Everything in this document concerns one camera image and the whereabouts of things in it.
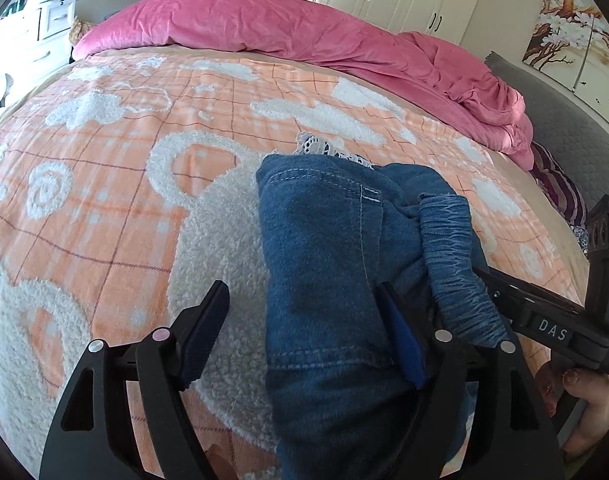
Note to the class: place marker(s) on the orange white plush blanket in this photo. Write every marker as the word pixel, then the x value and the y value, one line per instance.
pixel 109 185

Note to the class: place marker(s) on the flower wall painting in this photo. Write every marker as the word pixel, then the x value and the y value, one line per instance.
pixel 569 35

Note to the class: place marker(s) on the person's right hand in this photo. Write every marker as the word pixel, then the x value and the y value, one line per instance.
pixel 587 405

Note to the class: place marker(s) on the beige bed sheet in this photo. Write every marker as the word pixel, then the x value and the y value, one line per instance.
pixel 534 220

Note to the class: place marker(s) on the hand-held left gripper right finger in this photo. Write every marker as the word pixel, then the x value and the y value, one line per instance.
pixel 409 345

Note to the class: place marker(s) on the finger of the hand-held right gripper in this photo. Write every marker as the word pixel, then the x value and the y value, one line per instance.
pixel 524 292

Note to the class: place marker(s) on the person's left hand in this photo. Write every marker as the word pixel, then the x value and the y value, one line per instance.
pixel 220 465

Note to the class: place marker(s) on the pink duvet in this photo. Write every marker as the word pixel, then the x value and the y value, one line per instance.
pixel 284 25

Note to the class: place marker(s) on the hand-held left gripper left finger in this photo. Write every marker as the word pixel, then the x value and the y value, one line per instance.
pixel 204 340

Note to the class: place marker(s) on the grey padded headboard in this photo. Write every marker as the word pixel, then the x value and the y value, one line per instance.
pixel 559 105

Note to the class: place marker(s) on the blue white patterned pillow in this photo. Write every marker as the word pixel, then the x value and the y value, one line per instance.
pixel 580 239

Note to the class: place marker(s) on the blue denim garment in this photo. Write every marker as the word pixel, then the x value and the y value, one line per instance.
pixel 324 260

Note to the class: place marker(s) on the white drawer cabinet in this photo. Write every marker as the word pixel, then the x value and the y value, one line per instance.
pixel 54 20

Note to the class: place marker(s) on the purple striped pillow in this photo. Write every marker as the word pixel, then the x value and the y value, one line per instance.
pixel 559 190

